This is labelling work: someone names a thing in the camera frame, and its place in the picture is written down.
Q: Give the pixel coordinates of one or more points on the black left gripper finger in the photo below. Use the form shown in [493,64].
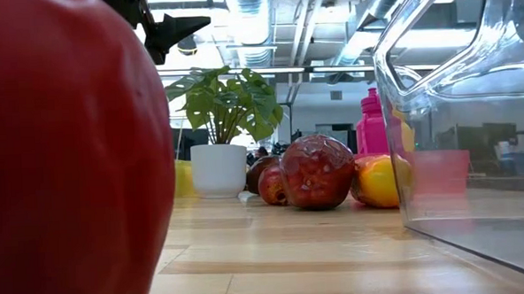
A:
[177,28]

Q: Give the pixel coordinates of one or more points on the artificial green potted plant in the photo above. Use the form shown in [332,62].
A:
[221,171]

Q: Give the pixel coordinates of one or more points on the small dark red toy fruit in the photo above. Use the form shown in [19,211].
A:
[272,186]

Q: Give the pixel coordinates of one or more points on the dark red toy pear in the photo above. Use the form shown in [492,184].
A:
[318,171]

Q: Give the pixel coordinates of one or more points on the pink plastic bottle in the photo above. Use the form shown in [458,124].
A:
[371,129]

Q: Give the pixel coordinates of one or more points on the red orange toy fruit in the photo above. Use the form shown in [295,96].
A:
[374,182]

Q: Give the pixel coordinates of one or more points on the yellow plastic bottle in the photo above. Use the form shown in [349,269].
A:
[407,136]

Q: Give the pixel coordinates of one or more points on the clear plastic tray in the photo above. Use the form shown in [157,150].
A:
[469,235]

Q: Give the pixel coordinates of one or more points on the black ceiling fixture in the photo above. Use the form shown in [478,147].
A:
[188,48]

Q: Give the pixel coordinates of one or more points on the long ceiling light strip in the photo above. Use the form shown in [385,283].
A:
[263,70]

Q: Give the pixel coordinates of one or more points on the yellow translucent plastic tray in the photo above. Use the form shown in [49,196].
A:
[184,179]

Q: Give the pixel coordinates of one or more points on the red toy tomato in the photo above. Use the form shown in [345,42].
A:
[67,151]

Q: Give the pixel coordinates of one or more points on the red translucent plastic tray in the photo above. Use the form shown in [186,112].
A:
[440,174]

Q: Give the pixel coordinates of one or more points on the black background equipment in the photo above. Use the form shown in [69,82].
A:
[492,141]

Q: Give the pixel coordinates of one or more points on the silver diagonal ceiling duct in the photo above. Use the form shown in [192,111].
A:
[384,2]

